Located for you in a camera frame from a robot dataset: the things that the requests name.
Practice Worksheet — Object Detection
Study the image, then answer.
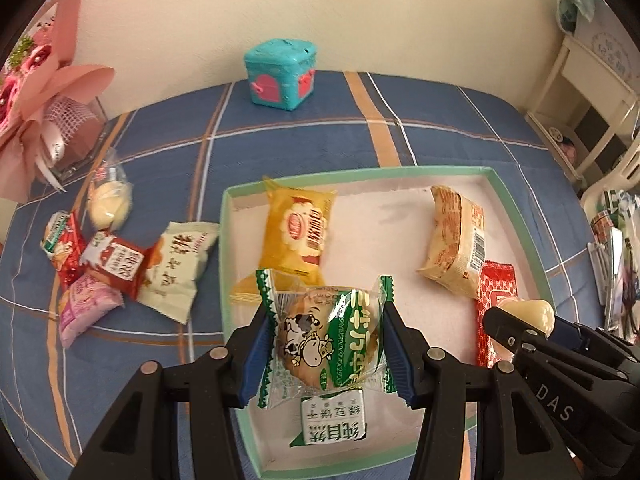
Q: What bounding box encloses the stack of printed packets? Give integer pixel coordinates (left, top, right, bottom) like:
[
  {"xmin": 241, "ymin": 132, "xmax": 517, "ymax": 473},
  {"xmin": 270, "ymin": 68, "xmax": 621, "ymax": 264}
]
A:
[{"xmin": 587, "ymin": 190, "xmax": 640, "ymax": 341}]

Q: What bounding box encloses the brown-red cake packet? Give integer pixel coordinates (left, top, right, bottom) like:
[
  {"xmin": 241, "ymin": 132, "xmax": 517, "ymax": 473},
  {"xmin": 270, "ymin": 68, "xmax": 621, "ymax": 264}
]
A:
[{"xmin": 80, "ymin": 230, "xmax": 153, "ymax": 300}]

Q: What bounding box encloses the red candy packet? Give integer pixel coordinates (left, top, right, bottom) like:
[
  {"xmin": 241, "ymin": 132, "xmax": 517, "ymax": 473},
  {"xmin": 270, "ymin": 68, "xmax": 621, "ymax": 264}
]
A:
[{"xmin": 47, "ymin": 212, "xmax": 93, "ymax": 288}]

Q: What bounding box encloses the teal toy box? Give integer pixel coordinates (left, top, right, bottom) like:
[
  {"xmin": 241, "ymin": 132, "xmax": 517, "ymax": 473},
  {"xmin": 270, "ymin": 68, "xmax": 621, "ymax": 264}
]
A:
[{"xmin": 243, "ymin": 37, "xmax": 318, "ymax": 109}]

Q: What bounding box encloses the green cow cookie packet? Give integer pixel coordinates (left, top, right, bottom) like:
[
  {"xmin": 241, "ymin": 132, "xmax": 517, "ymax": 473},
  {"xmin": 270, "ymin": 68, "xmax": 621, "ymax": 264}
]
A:
[{"xmin": 255, "ymin": 269, "xmax": 401, "ymax": 411}]

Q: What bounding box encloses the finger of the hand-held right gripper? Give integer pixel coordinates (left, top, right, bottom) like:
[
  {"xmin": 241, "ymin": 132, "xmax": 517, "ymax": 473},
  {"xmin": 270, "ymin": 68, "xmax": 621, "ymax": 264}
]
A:
[
  {"xmin": 482, "ymin": 305, "xmax": 546, "ymax": 361},
  {"xmin": 552, "ymin": 321, "xmax": 626, "ymax": 361}
]

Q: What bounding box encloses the teal cloth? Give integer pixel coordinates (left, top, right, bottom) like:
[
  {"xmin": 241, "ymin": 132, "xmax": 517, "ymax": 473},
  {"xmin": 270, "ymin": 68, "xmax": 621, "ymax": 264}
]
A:
[{"xmin": 557, "ymin": 0, "xmax": 601, "ymax": 23}]

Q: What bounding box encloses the clear glass vase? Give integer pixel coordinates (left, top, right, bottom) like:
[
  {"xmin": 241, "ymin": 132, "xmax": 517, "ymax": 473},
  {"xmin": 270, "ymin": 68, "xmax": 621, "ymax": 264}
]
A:
[{"xmin": 42, "ymin": 97, "xmax": 108, "ymax": 181}]

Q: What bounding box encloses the cream snack packet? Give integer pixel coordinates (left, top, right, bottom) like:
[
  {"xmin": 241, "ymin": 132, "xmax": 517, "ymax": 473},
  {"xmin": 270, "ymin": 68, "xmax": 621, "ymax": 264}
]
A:
[{"xmin": 137, "ymin": 221, "xmax": 221, "ymax": 325}]

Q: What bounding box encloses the pink rose bouquet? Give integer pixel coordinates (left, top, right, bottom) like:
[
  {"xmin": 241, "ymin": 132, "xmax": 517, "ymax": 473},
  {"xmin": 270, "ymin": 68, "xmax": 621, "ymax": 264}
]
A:
[{"xmin": 0, "ymin": 0, "xmax": 117, "ymax": 201}]

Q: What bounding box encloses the green and white biscuit packet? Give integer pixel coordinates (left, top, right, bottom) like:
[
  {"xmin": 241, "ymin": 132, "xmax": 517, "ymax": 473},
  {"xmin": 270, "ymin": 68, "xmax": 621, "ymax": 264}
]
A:
[{"xmin": 41, "ymin": 210, "xmax": 71, "ymax": 253}]

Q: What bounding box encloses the green-rimmed white tray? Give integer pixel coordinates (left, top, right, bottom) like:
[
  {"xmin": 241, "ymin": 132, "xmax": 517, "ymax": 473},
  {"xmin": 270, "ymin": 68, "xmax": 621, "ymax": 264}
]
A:
[{"xmin": 218, "ymin": 165, "xmax": 556, "ymax": 478}]

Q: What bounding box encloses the yellow cake packet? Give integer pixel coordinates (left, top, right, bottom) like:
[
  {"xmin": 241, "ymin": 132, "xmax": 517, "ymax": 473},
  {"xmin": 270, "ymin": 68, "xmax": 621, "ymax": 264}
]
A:
[{"xmin": 229, "ymin": 176, "xmax": 338, "ymax": 306}]

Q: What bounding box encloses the red snack packet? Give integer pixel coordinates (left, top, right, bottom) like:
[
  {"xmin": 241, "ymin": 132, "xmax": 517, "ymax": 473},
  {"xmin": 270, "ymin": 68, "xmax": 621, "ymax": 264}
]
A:
[{"xmin": 472, "ymin": 260, "xmax": 518, "ymax": 368}]

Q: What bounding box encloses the green mountain biscuit packet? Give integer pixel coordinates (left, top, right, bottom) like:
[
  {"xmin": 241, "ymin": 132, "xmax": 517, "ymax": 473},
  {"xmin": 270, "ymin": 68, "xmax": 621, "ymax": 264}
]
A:
[{"xmin": 289, "ymin": 392, "xmax": 370, "ymax": 448}]

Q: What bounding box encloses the white wooden shelf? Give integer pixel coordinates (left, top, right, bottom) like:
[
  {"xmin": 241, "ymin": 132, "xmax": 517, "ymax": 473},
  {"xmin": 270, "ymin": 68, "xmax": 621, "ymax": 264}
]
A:
[{"xmin": 525, "ymin": 10, "xmax": 640, "ymax": 201}]

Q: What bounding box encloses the pink pastry packet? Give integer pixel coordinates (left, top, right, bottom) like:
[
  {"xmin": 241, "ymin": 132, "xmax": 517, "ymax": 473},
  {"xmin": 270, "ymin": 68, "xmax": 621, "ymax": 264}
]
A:
[{"xmin": 58, "ymin": 272, "xmax": 126, "ymax": 350}]

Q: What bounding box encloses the small pale pastry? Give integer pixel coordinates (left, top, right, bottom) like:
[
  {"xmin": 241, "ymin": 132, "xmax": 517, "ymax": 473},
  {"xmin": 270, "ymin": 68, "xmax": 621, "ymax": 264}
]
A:
[{"xmin": 492, "ymin": 298, "xmax": 556, "ymax": 361}]

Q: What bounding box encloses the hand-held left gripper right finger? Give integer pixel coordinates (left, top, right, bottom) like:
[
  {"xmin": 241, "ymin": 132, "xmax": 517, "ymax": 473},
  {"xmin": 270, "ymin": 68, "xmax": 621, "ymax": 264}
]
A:
[{"xmin": 381, "ymin": 302, "xmax": 571, "ymax": 480}]

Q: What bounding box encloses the beige bread packet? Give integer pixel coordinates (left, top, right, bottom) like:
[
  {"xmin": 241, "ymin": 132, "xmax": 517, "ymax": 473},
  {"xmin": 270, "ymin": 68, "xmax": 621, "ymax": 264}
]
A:
[{"xmin": 416, "ymin": 185, "xmax": 486, "ymax": 300}]

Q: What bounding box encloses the clear bun packet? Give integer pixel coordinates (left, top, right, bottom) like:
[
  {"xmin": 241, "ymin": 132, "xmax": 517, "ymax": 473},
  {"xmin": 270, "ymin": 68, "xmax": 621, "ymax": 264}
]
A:
[{"xmin": 87, "ymin": 149, "xmax": 135, "ymax": 233}]

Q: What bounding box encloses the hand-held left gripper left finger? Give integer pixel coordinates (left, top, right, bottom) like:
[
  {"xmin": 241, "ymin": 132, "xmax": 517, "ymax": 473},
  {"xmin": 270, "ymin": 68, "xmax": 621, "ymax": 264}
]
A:
[{"xmin": 67, "ymin": 305, "xmax": 273, "ymax": 480}]

